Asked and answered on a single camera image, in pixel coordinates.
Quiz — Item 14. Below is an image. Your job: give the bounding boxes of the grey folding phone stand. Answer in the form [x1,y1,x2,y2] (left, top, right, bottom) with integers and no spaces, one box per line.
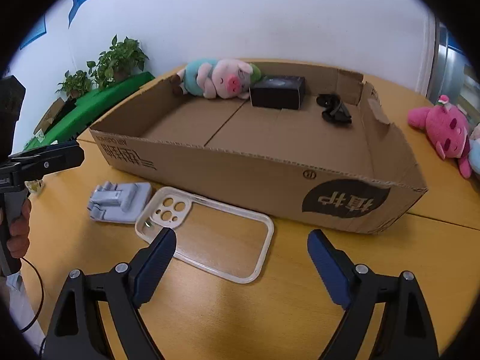
[87,181,152,224]

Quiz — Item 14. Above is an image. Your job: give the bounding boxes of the white clear phone case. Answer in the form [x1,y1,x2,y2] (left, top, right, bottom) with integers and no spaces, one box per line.
[135,186,274,284]

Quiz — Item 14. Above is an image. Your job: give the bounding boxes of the black sunglasses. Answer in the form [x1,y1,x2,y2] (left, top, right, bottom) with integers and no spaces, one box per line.
[316,94,352,126]

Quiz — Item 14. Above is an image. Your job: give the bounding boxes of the left human hand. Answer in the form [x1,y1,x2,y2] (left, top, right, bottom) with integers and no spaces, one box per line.
[7,198,32,258]

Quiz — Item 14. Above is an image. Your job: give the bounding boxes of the green cloth covered table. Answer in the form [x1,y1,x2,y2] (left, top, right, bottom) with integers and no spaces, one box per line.
[24,72,154,150]

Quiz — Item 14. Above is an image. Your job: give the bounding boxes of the small potted green plant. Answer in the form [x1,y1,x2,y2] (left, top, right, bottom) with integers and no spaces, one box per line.
[56,70,93,99]

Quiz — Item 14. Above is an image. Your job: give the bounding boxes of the light blue plush toy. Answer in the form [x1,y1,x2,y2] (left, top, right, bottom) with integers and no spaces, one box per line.
[469,124,480,178]

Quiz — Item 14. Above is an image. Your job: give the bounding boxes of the pig plush teal shirt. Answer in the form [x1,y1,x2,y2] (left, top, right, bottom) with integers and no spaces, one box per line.
[170,58,261,99]

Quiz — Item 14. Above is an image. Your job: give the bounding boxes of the pink plush toy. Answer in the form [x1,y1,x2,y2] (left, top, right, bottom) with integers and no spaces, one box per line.
[408,95,472,179]

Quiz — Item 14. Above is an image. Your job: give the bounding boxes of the large cardboard box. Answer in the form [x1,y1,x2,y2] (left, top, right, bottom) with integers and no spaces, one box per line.
[89,60,427,233]

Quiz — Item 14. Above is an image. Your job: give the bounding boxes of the black product box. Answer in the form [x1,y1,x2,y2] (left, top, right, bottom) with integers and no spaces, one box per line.
[250,76,306,111]

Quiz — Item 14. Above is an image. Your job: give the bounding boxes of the black cable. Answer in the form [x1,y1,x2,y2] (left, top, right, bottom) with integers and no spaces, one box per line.
[18,256,46,334]

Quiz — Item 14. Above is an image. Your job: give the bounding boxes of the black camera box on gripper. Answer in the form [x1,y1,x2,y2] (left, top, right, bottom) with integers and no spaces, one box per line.
[0,76,26,164]

